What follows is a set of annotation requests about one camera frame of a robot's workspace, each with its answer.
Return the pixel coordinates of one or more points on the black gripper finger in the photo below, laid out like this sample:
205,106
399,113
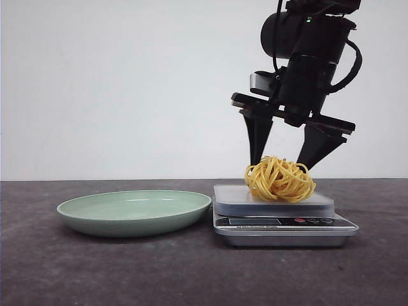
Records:
258,129
318,143

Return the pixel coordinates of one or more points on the silver digital kitchen scale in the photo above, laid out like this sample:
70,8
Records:
244,220

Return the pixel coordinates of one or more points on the yellow vermicelli bundle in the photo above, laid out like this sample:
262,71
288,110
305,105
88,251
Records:
274,179

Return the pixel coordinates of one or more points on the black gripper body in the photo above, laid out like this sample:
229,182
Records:
298,98

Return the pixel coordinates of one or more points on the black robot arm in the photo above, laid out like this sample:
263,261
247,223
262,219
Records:
311,35

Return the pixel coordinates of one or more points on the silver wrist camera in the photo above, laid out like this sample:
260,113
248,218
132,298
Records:
263,83

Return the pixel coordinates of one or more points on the green round plate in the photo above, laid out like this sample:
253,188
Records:
140,213

